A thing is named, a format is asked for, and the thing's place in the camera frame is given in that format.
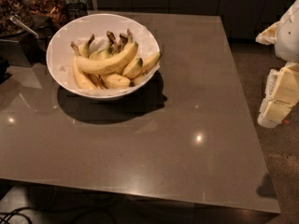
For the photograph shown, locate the black cables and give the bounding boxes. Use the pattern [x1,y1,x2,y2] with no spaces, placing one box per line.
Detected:
[0,206,36,224]

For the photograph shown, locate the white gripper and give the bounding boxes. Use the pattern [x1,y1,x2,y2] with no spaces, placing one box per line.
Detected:
[257,62,299,128]

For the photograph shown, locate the bottom middle yellow banana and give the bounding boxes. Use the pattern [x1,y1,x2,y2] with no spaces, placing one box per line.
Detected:
[101,74,131,89]

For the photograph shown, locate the small right yellow banana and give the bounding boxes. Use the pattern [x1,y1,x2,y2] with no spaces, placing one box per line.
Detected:
[122,58,143,79]

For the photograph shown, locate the tray of brown snacks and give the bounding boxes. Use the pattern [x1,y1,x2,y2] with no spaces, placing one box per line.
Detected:
[26,0,69,29]

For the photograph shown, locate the far right yellow banana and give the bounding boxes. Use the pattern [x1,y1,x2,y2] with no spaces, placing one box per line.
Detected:
[131,51,163,86]

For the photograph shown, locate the metal spoon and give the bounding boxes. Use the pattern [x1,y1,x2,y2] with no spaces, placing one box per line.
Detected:
[10,15,39,38]

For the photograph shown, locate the dark wire basket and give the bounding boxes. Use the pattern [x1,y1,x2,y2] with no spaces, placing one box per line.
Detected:
[65,2,88,21]

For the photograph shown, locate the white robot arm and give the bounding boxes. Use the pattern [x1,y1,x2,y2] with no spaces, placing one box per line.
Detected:
[256,0,299,128]

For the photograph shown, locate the upper left green-yellow banana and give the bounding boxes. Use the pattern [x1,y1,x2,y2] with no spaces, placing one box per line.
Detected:
[78,35,94,58]

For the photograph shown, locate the white bowl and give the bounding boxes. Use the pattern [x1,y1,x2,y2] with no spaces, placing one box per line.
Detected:
[46,14,150,85]

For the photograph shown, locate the left yellow banana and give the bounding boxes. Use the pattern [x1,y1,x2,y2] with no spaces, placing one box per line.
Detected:
[71,42,96,90]

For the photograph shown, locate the large curved yellow banana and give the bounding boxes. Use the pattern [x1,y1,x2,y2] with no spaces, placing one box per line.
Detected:
[76,42,138,75]

